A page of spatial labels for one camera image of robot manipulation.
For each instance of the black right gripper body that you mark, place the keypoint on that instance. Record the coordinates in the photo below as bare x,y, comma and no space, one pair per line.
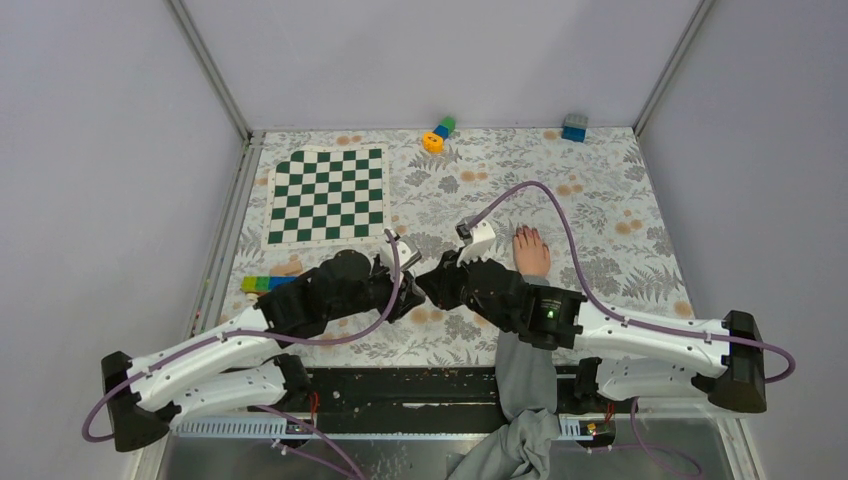
460,291

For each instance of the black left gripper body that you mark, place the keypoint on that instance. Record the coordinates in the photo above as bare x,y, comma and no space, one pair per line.
379,288

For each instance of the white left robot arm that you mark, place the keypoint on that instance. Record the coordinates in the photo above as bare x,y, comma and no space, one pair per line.
242,362

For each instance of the grey sleeved forearm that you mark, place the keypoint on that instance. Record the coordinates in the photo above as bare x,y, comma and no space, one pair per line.
527,386

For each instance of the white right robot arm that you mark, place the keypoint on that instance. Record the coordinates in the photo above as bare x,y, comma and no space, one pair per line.
647,358

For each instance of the person's hand with painted nails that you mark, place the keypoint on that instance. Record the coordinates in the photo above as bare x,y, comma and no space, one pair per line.
531,254

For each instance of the wooden block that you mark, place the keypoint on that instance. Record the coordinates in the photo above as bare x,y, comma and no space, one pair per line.
292,268

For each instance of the green white chessboard mat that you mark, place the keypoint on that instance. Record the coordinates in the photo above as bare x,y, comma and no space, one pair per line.
322,197

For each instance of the blue yellow toy car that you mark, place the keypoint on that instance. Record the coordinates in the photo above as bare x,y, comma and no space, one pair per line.
261,285

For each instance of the yellow blue green toy blocks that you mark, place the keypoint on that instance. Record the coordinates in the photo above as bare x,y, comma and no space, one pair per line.
434,141

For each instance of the floral tablecloth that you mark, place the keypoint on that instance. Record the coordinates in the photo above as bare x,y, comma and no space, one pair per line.
591,202

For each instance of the blue grey toy block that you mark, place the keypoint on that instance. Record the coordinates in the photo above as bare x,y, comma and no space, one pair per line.
574,127

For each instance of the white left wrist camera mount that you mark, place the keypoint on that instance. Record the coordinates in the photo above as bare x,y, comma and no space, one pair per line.
398,253

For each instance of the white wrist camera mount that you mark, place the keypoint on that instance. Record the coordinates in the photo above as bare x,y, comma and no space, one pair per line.
477,240
398,253

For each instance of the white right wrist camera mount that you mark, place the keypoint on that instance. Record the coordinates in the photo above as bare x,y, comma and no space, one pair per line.
477,240

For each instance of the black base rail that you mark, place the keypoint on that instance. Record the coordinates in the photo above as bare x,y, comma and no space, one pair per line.
394,401

